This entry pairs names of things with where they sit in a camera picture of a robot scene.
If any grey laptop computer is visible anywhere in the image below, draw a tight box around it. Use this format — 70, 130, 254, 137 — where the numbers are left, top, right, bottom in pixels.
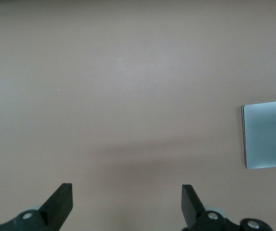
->
241, 99, 276, 170

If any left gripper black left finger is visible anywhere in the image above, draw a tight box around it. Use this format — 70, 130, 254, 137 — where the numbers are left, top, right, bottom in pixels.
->
0, 182, 74, 231

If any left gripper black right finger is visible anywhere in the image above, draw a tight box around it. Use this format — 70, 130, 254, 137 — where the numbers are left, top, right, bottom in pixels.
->
181, 184, 274, 231

